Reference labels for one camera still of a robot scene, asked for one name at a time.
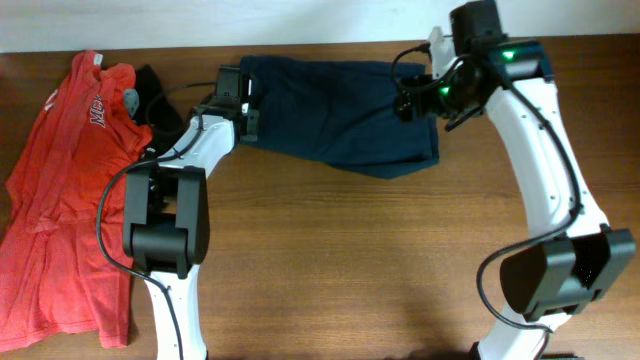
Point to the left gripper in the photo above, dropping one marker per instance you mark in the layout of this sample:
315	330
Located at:
252	114

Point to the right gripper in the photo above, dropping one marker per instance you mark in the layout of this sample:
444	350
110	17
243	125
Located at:
425	104

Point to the navy blue shorts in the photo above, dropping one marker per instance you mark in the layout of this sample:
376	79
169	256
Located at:
340	113

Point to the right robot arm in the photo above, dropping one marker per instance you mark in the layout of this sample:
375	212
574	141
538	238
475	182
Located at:
571	256

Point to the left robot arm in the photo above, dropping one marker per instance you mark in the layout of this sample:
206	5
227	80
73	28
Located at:
166	229

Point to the black garment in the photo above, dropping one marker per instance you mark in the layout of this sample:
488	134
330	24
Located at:
154	109

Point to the red mesh t-shirt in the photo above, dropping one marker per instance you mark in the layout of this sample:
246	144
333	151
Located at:
55	276

